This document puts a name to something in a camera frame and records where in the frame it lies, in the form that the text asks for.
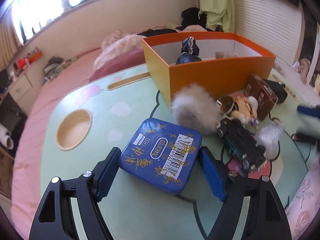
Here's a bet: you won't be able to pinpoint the white bubble wrap ball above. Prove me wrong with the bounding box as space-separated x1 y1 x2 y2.
254 119 284 161

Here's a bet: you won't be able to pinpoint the brown small carton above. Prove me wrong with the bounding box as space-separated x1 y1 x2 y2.
244 74 278 121

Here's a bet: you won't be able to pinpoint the green toy car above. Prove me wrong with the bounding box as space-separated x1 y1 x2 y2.
216 117 266 172

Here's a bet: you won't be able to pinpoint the doll figure keychain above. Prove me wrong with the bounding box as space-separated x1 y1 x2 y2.
217 96 259 128

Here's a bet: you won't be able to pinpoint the orange cardboard box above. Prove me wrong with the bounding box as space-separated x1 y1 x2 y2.
143 31 276 106

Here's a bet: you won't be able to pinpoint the fluffy fur pompom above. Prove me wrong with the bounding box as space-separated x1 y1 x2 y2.
171 83 222 135

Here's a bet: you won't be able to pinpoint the blue tin box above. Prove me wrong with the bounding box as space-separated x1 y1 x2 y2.
119 118 202 194

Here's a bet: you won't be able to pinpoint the black lace pouch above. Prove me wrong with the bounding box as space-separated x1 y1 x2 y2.
176 36 202 65

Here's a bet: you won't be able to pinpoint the white paper roll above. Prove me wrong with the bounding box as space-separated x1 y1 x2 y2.
0 124 14 150

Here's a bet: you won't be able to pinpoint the white desk with drawers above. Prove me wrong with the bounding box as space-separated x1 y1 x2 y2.
3 48 44 115

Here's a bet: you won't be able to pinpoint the green hanging cloth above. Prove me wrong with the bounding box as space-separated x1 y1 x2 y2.
200 0 235 33

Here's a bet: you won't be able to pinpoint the folded clothes pile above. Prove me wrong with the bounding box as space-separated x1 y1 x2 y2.
42 56 78 85

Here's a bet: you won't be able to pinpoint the black clothes on bed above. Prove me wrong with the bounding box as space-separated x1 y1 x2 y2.
138 7 223 37

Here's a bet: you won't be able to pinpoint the orange tray on desk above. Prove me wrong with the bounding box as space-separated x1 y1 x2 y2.
29 51 43 64

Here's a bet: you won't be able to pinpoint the dark red pillow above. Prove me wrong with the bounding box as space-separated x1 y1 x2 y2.
89 48 145 82

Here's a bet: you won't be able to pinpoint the beige curtain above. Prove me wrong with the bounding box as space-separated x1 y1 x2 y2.
0 9 22 70

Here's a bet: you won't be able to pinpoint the pink floral quilt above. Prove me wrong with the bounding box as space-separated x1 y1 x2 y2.
93 30 146 70

